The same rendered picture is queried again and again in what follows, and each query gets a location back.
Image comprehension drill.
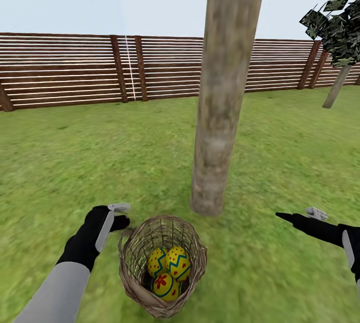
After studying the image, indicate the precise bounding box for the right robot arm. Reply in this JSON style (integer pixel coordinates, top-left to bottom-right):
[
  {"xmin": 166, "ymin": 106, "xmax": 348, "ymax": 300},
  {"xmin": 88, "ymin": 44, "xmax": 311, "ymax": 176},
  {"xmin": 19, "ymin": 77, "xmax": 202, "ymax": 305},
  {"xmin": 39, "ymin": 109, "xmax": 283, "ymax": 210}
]
[{"xmin": 275, "ymin": 206, "xmax": 360, "ymax": 298}]

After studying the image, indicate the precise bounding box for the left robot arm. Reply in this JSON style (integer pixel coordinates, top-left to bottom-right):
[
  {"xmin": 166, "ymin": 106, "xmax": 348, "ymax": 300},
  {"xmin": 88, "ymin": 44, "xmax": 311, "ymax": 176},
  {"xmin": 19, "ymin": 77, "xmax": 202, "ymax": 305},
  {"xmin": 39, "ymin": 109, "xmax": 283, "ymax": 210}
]
[{"xmin": 12, "ymin": 202, "xmax": 131, "ymax": 323}]

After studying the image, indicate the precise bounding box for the wicker basket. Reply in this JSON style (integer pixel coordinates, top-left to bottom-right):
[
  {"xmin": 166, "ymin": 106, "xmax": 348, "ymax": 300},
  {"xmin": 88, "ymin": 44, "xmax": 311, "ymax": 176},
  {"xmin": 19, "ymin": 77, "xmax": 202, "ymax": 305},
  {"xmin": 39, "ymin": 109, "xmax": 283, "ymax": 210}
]
[{"xmin": 117, "ymin": 214, "xmax": 208, "ymax": 320}]

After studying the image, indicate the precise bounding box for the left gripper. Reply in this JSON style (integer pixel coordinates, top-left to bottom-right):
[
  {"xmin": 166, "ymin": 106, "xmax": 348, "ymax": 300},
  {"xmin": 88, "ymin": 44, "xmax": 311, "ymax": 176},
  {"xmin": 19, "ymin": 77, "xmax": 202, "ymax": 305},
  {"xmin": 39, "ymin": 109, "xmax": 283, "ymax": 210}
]
[{"xmin": 108, "ymin": 215, "xmax": 131, "ymax": 233}]

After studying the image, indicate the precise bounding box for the easter egg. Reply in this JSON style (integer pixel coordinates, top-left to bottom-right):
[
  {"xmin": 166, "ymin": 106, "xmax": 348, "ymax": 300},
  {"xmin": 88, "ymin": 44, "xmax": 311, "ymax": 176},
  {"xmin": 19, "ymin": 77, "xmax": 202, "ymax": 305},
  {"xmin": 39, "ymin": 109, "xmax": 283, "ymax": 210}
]
[
  {"xmin": 153, "ymin": 272, "xmax": 183, "ymax": 302},
  {"xmin": 165, "ymin": 245, "xmax": 191, "ymax": 283},
  {"xmin": 147, "ymin": 244, "xmax": 171, "ymax": 281}
]

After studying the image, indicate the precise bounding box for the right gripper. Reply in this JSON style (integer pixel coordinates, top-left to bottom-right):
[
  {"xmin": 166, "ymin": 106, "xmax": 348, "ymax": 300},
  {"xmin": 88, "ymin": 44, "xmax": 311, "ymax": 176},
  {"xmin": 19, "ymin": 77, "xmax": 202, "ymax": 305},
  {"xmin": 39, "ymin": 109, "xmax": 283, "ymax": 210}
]
[{"xmin": 275, "ymin": 212, "xmax": 326, "ymax": 241}]

